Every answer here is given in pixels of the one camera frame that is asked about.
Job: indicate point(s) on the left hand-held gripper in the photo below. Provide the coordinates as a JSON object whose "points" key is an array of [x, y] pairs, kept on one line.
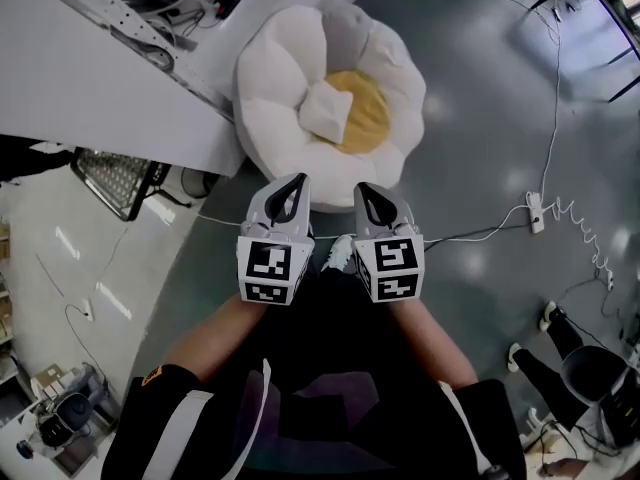
{"points": [[262, 265]]}

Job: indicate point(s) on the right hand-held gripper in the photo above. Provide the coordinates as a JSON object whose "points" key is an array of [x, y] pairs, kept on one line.
{"points": [[395, 258]]}

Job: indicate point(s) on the small white pillow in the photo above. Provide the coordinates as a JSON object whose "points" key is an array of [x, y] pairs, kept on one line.
{"points": [[325, 113]]}

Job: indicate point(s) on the person's left forearm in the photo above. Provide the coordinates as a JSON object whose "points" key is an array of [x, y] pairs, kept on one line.
{"points": [[220, 333]]}

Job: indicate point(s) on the person's right forearm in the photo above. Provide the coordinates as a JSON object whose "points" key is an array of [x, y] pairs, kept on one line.
{"points": [[430, 343]]}

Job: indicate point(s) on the white flower-shaped floor cushion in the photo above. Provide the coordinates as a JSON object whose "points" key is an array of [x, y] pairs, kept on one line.
{"points": [[270, 108]]}

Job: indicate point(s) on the person's white shoe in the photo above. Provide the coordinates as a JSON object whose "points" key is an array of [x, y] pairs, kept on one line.
{"points": [[547, 315], [339, 253], [514, 358]]}

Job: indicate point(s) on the person's black trousers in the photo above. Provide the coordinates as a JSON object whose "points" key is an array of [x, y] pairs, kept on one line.
{"points": [[335, 283]]}

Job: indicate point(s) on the black mesh waste bin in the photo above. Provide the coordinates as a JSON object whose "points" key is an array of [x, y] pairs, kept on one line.
{"points": [[197, 183]]}

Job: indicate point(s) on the black mesh trolley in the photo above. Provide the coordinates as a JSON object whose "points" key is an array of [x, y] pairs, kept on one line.
{"points": [[112, 178]]}

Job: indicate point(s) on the black power strip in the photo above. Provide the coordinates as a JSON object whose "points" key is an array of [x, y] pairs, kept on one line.
{"points": [[230, 0]]}

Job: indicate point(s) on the small white power strip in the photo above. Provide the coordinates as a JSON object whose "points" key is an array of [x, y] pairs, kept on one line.
{"points": [[88, 310]]}

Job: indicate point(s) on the person's black shirt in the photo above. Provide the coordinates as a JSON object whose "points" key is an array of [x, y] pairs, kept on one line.
{"points": [[320, 428]]}

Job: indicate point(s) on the cardboard boxes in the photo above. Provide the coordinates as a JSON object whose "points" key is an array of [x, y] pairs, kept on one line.
{"points": [[52, 380]]}

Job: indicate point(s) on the black round device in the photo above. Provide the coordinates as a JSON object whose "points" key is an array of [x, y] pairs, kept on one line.
{"points": [[67, 415]]}

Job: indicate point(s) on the black-framed table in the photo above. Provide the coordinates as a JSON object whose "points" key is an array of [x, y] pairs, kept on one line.
{"points": [[615, 13]]}

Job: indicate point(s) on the perforated white metal rail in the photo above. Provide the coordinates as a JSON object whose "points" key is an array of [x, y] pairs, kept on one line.
{"points": [[125, 23]]}

